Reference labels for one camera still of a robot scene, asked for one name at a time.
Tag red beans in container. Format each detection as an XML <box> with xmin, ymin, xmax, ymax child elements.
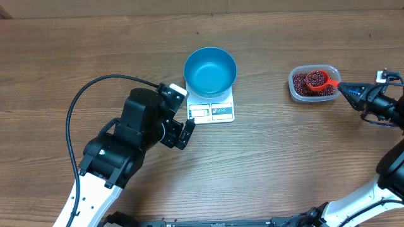
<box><xmin>292</xmin><ymin>73</ymin><xmax>335</xmax><ymax>96</ymax></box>

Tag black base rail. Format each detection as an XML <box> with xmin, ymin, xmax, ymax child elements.
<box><xmin>97</xmin><ymin>211</ymin><xmax>313</xmax><ymax>227</ymax></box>

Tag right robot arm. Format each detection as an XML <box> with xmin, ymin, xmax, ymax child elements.
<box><xmin>296</xmin><ymin>82</ymin><xmax>403</xmax><ymax>227</ymax></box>

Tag blue plastic bowl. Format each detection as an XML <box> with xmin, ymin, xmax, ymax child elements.
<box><xmin>183</xmin><ymin>47</ymin><xmax>237</xmax><ymax>98</ymax></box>

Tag clear plastic container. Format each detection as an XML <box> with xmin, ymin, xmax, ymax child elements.
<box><xmin>288</xmin><ymin>64</ymin><xmax>342</xmax><ymax>103</ymax></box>

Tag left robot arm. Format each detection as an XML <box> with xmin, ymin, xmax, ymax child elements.
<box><xmin>54</xmin><ymin>83</ymin><xmax>195</xmax><ymax>226</ymax></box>

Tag white digital kitchen scale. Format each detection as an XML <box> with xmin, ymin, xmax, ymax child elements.
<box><xmin>186</xmin><ymin>84</ymin><xmax>235</xmax><ymax>124</ymax></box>

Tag orange scoop with blue handle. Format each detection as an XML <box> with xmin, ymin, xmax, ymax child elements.
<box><xmin>304</xmin><ymin>70</ymin><xmax>340</xmax><ymax>96</ymax></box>

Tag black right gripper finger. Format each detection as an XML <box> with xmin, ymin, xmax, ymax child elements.
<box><xmin>337</xmin><ymin>82</ymin><xmax>370</xmax><ymax>92</ymax></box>
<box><xmin>341</xmin><ymin>92</ymin><xmax>363</xmax><ymax>110</ymax></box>

